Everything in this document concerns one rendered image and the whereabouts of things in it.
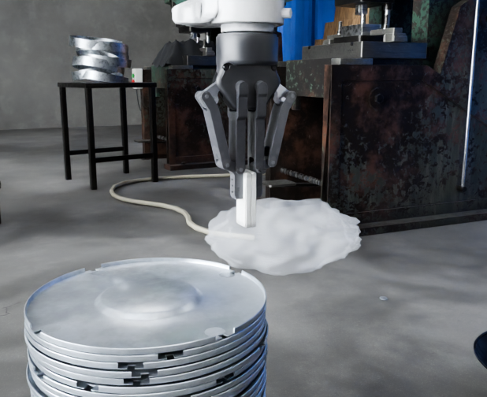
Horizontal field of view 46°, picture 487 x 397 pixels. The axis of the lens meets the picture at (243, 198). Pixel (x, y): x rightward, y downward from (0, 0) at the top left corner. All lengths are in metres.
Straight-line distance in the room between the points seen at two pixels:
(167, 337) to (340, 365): 0.67
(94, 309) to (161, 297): 0.08
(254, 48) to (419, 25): 1.81
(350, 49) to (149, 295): 1.68
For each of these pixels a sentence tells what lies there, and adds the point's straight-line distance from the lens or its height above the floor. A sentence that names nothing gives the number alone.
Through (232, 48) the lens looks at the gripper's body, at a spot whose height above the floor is 0.61.
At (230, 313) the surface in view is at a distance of 0.68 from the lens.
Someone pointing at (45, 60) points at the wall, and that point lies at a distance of 6.85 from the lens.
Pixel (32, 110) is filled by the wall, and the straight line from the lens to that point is 6.84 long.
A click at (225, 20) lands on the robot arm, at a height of 0.64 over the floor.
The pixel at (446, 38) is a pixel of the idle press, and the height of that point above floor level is 0.72.
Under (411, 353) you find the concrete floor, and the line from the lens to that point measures 1.32.
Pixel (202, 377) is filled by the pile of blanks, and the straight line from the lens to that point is 0.62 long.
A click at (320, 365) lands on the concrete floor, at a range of 1.23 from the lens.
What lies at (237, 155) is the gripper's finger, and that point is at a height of 0.49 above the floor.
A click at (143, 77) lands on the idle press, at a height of 0.57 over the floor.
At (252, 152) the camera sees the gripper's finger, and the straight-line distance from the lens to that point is 0.72.
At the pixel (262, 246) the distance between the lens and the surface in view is 1.62.
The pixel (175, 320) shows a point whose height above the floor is 0.31.
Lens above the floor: 0.58
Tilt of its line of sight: 12 degrees down
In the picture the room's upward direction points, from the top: straight up
